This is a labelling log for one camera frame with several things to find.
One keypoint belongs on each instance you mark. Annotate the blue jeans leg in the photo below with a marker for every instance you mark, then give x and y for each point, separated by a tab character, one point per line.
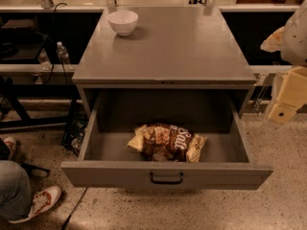
15	191

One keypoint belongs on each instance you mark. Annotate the black crate with bottles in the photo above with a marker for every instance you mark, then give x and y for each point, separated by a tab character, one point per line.
75	127

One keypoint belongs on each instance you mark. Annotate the white red left sneaker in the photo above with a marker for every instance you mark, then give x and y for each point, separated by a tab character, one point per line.
9	149

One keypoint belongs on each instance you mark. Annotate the clear plastic water bottle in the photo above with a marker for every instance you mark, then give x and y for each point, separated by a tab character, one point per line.
64	56

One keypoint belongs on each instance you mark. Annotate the black metal stand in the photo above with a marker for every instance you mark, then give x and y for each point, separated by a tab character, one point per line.
13	92

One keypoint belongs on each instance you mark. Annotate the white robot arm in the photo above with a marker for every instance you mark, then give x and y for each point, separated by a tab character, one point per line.
291	41

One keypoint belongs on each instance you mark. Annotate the open grey drawer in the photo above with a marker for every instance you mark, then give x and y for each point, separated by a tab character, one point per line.
106	160

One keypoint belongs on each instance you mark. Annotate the brown chip bag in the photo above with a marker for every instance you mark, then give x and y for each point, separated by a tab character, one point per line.
162	143

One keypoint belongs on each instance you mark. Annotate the white red right sneaker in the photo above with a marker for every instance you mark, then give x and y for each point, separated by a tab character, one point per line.
42	202

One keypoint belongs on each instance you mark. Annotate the grey cabinet counter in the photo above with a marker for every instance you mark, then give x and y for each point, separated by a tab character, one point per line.
171	47

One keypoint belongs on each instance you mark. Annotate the white ceramic bowl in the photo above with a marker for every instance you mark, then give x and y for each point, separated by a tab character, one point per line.
123	22

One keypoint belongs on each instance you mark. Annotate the white red sneaker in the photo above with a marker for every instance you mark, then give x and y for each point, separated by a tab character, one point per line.
42	202
9	149

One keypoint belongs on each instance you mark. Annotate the black drawer handle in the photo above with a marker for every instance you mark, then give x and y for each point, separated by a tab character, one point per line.
166	179

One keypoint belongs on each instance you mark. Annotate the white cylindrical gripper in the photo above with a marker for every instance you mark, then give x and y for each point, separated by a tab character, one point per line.
295	38

